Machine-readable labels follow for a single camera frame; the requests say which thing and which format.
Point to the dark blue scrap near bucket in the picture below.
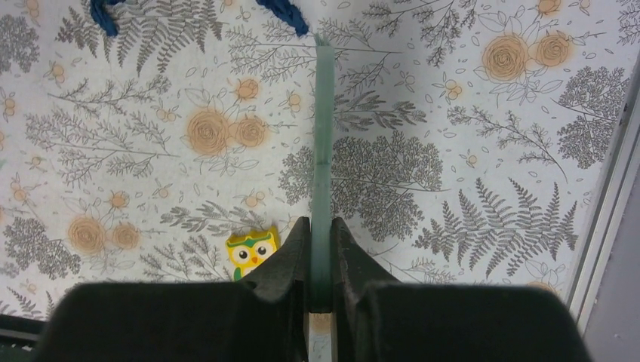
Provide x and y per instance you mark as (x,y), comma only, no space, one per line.
(105,15)

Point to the aluminium frame post right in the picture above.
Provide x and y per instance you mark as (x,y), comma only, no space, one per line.
(606,212)

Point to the floral table mat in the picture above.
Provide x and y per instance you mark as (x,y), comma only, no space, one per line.
(469,137)

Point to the yellow owl paper scrap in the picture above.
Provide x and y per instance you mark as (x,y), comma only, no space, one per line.
(252,252)

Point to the green hand brush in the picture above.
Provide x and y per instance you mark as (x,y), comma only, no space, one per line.
(320,280)

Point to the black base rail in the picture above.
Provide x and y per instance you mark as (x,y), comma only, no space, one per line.
(19,337)

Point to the dark blue scrap far right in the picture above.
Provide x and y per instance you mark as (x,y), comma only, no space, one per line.
(287,12)

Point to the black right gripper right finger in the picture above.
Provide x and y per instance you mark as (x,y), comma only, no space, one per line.
(379,318)

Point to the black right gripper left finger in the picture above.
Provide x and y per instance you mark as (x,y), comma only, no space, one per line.
(261,317)

